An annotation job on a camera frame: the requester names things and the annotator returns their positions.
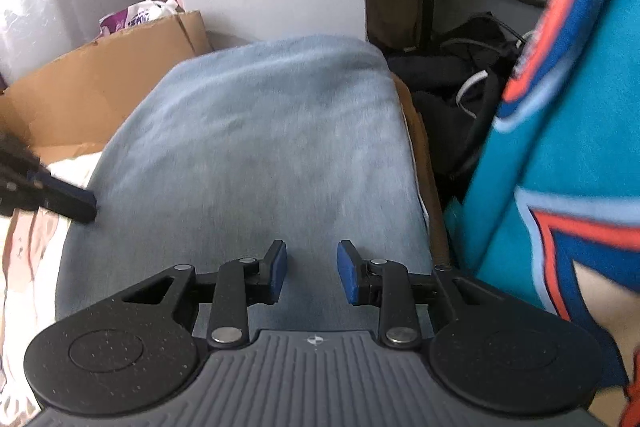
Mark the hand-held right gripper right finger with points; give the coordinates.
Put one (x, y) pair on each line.
(347, 274)

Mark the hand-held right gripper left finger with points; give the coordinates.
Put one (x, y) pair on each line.
(277, 269)

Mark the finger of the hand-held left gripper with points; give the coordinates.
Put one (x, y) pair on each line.
(65, 199)

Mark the cream bear print bed sheet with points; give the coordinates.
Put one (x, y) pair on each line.
(30, 267)

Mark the purple and white plastic bag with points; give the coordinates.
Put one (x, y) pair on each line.
(135, 18)

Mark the black bag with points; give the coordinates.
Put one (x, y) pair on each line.
(450, 72)

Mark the teal printed garment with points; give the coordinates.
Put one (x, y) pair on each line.
(560, 147)

